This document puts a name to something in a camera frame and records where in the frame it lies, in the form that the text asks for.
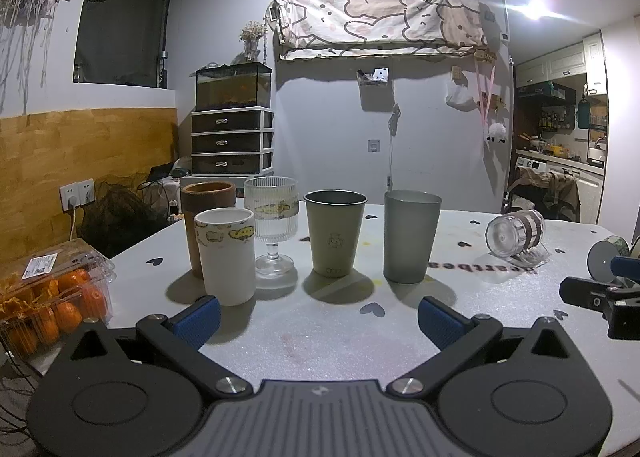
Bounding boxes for glass fish tank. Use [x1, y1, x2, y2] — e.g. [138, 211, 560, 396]
[195, 62, 274, 112]

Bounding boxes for white hanging cable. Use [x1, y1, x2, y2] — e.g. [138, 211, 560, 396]
[387, 102, 403, 189]

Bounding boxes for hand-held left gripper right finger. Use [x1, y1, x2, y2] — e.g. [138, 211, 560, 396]
[385, 296, 593, 397]

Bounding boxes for white drawer unit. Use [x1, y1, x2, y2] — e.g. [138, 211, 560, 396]
[190, 107, 276, 176]

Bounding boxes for white washing machine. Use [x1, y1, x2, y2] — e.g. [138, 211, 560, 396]
[514, 150, 604, 219]

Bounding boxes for white macrame hanging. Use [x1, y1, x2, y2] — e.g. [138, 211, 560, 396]
[0, 0, 72, 104]

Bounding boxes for clear wall holder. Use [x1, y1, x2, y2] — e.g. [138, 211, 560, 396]
[356, 67, 390, 88]

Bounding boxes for white printed cup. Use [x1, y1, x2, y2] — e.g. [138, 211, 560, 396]
[194, 208, 257, 307]

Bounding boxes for ribbed glass goblet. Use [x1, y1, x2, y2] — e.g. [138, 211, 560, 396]
[244, 176, 299, 279]

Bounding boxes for ceiling light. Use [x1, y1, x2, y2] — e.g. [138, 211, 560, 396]
[522, 0, 553, 20]

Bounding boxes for dark window curtain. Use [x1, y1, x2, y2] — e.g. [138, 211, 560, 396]
[74, 0, 180, 88]

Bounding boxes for black mesh net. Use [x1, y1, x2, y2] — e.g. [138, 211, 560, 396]
[80, 182, 172, 259]

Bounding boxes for khaki jacket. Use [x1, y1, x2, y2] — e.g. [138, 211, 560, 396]
[507, 168, 581, 223]

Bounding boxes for printed cartoon cloth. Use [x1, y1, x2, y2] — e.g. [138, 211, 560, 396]
[272, 0, 489, 61]

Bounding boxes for clear cup brown band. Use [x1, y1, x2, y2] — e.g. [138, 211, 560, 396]
[485, 210, 552, 261]

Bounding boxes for white kitchen cabinets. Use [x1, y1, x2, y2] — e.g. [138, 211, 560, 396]
[515, 31, 617, 94]

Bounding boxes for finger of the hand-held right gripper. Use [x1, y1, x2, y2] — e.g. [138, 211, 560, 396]
[610, 256, 640, 280]
[559, 276, 640, 341]

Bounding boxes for white wall socket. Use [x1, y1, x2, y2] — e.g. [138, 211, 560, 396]
[59, 178, 96, 212]

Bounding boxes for white hanging bag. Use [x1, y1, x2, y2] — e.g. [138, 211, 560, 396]
[446, 81, 476, 111]

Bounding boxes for white heart-print table cover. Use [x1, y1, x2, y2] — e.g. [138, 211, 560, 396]
[30, 204, 640, 457]

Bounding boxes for clear box of oranges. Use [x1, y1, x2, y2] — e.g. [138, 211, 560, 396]
[0, 238, 117, 364]

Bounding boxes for pink ribbon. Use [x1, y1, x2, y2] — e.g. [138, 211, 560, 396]
[475, 57, 497, 126]

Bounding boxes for patterned cup grey base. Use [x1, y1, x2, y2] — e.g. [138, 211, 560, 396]
[587, 235, 632, 283]

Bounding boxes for olive metal cup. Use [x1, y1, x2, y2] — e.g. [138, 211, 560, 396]
[304, 190, 368, 278]

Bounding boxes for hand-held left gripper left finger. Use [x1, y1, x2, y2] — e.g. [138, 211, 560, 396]
[47, 296, 254, 400]

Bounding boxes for grey plastic cup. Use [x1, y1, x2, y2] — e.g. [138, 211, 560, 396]
[383, 190, 443, 284]

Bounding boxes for dried flower bouquet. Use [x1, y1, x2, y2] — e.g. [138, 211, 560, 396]
[240, 21, 266, 62]

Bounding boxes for black laptop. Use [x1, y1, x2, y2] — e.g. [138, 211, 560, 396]
[147, 162, 177, 183]

